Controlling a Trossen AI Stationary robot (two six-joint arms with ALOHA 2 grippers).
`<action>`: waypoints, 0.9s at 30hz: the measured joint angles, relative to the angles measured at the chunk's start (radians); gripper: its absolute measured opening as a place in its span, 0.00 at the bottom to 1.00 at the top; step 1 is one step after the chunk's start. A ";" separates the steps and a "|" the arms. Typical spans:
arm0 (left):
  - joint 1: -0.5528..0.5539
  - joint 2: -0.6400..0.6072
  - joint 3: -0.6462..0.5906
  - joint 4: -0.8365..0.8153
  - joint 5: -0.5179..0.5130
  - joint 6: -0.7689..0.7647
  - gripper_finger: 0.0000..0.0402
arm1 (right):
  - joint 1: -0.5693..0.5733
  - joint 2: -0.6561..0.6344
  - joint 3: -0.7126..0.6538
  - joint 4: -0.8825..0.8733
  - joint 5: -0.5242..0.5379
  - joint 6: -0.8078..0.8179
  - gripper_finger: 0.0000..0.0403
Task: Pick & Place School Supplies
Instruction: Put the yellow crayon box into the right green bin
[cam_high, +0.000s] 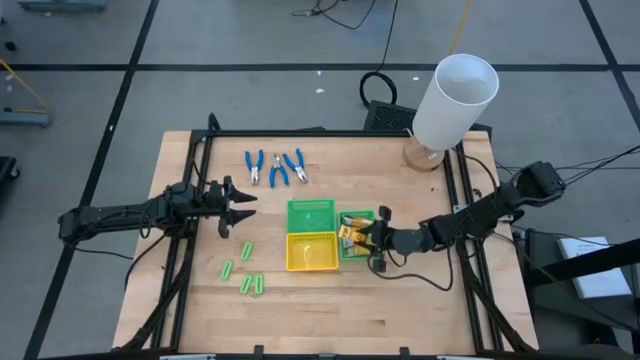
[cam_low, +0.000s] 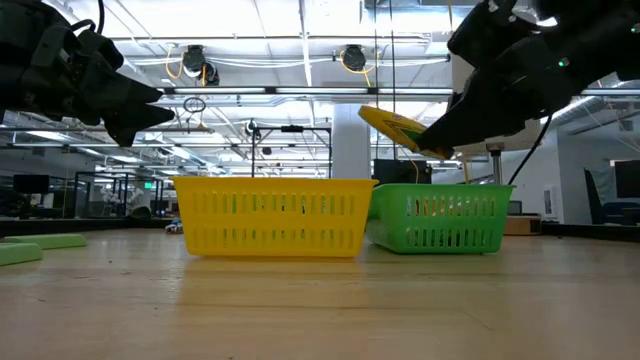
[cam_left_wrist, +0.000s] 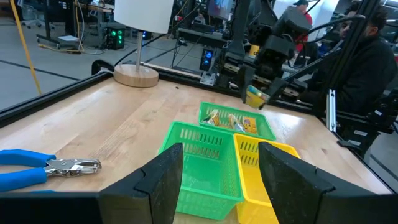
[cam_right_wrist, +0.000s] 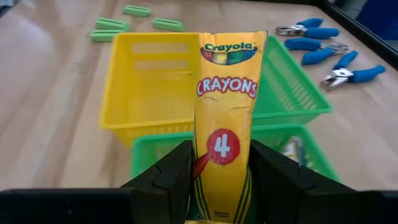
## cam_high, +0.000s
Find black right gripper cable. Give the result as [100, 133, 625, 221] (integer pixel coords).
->
[369, 244, 455, 293]

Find black aluminium table frame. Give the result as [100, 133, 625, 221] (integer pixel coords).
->
[114, 112, 539, 360]

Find round wooden lamp base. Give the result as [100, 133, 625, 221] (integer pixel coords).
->
[402, 137, 446, 174]

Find yellow floor cable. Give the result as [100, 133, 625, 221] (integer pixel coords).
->
[448, 0, 474, 56]

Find black chair base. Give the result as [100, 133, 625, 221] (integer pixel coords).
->
[0, 155, 21, 201]

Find thin black floor cable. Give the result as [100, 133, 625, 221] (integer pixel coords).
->
[292, 0, 377, 30]

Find white cylindrical lamp shade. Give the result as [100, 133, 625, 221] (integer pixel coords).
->
[411, 53, 500, 152]

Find black coiled floor cable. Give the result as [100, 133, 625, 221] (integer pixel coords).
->
[358, 0, 401, 108]

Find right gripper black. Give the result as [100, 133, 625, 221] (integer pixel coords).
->
[360, 205, 434, 274]

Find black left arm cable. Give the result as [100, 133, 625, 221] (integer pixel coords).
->
[73, 246, 135, 262]

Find white book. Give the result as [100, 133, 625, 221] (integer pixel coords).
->
[556, 235, 634, 300]

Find yellow taut cable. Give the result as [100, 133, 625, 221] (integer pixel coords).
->
[0, 58, 51, 115]

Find grey floor bar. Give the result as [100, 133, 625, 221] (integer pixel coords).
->
[0, 109, 54, 129]
[18, 0, 109, 14]

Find small green plastic basket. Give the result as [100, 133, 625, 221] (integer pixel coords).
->
[338, 209, 376, 261]

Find black diagonal bar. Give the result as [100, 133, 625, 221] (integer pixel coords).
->
[529, 238, 640, 287]

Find blue-handled pliers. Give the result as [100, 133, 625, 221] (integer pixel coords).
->
[268, 152, 290, 189]
[282, 147, 309, 184]
[243, 148, 265, 186]

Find yellow plastic basket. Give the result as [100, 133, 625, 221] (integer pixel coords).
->
[285, 230, 340, 273]

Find black mesh box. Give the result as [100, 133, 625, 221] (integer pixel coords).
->
[363, 99, 419, 132]

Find large green plastic basket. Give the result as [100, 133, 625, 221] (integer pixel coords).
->
[286, 198, 337, 235]

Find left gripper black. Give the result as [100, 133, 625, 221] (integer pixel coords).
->
[202, 174, 259, 240]

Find black side cart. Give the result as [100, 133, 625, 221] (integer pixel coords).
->
[519, 227, 640, 346]

